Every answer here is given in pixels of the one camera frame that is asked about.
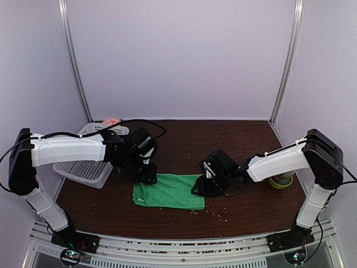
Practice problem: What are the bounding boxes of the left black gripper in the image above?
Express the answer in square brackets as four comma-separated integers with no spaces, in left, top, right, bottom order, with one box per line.
[121,152,157,184]

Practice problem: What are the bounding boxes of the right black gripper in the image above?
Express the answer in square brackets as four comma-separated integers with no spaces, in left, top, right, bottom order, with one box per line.
[191,171,232,197]

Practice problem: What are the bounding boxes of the green microfiber towel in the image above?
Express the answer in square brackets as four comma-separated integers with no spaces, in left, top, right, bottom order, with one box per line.
[132,173,205,210]

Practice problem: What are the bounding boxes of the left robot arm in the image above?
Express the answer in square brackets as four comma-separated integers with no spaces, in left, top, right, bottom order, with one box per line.
[8,127,158,248]

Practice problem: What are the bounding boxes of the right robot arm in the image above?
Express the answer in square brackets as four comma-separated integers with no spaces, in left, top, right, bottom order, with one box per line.
[191,128,344,247]

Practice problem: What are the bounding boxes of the white perforated plastic basket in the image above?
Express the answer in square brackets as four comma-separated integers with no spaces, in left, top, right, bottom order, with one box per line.
[52,123,129,189]

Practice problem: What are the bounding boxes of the green bowl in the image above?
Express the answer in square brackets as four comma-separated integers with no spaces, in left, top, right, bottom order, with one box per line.
[269,176,293,190]

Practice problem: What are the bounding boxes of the white coral pattern mug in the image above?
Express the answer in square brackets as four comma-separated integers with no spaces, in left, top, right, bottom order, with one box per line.
[274,172,293,181]

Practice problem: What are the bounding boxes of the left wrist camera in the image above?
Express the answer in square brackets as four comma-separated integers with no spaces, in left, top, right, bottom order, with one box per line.
[128,127,158,165]

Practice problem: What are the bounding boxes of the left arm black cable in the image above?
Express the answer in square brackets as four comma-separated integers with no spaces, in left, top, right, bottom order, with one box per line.
[0,119,167,190]

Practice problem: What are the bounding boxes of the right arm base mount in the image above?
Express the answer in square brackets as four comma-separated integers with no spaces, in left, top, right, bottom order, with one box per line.
[266,227,315,266]

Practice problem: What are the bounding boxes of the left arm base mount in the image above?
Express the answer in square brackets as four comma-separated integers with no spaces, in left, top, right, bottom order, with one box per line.
[47,218,100,267]

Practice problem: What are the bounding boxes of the left aluminium frame post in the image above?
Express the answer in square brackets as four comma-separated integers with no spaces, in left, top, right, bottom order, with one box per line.
[58,0,93,123]

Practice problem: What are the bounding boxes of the aluminium frame post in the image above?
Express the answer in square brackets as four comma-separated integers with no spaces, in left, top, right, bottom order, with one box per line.
[58,0,93,123]
[269,0,305,126]

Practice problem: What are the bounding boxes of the right aluminium frame post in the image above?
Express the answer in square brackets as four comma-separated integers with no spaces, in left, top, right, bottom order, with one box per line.
[269,0,305,126]

